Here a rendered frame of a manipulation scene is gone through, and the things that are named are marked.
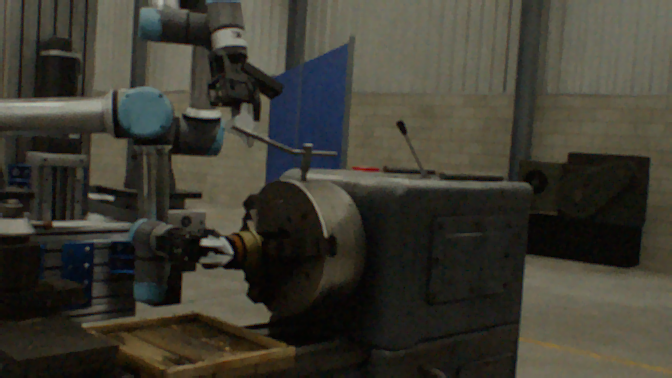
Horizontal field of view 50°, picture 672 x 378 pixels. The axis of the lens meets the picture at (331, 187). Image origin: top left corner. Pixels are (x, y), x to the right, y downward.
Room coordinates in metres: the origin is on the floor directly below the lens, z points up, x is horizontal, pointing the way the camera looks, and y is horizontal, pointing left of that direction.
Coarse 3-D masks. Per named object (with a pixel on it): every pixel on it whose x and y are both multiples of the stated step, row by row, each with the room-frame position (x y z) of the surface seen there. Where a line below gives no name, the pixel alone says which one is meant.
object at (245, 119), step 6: (240, 108) 1.54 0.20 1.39; (246, 108) 1.55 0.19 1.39; (252, 108) 1.55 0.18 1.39; (240, 114) 1.53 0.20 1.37; (246, 114) 1.54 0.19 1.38; (252, 114) 1.54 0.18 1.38; (234, 120) 1.52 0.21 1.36; (240, 120) 1.53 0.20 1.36; (246, 120) 1.54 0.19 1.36; (252, 120) 1.54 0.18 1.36; (240, 126) 1.52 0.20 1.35; (246, 126) 1.53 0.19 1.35; (252, 126) 1.54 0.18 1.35; (258, 126) 1.55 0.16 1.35; (252, 138) 1.54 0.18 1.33; (252, 144) 1.55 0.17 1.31
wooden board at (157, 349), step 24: (120, 336) 1.52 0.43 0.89; (144, 336) 1.53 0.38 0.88; (168, 336) 1.54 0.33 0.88; (192, 336) 1.56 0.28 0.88; (240, 336) 1.57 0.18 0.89; (264, 336) 1.52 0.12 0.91; (120, 360) 1.37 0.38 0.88; (144, 360) 1.31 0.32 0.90; (168, 360) 1.38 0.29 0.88; (240, 360) 1.36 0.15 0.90; (264, 360) 1.40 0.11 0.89; (288, 360) 1.45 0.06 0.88
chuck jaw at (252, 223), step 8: (248, 200) 1.67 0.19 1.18; (256, 200) 1.67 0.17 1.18; (264, 200) 1.69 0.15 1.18; (248, 208) 1.68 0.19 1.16; (256, 208) 1.65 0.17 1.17; (264, 208) 1.67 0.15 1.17; (248, 216) 1.64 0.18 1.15; (256, 216) 1.64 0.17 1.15; (264, 216) 1.65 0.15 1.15; (272, 216) 1.67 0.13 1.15; (248, 224) 1.61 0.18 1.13; (256, 224) 1.62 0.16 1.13; (264, 224) 1.64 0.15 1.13; (272, 224) 1.65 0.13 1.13; (256, 232) 1.61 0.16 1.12; (264, 232) 1.62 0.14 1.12; (272, 232) 1.64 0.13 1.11; (280, 232) 1.67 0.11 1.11
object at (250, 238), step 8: (240, 232) 1.56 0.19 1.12; (248, 232) 1.57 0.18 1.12; (232, 240) 1.53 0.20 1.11; (240, 240) 1.54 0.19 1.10; (248, 240) 1.54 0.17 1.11; (256, 240) 1.56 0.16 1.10; (216, 248) 1.57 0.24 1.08; (232, 248) 1.52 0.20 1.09; (240, 248) 1.53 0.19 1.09; (248, 248) 1.53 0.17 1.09; (256, 248) 1.55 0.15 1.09; (240, 256) 1.52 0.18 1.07; (248, 256) 1.53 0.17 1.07; (256, 256) 1.55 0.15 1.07; (232, 264) 1.52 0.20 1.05; (240, 264) 1.54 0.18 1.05; (248, 264) 1.54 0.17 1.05; (256, 264) 1.56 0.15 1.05
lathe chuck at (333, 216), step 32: (288, 192) 1.63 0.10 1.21; (320, 192) 1.62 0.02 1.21; (288, 224) 1.63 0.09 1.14; (320, 224) 1.55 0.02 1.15; (352, 224) 1.60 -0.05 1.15; (288, 256) 1.71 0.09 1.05; (320, 256) 1.55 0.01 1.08; (352, 256) 1.59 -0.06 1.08; (288, 288) 1.62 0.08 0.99; (320, 288) 1.55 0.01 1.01
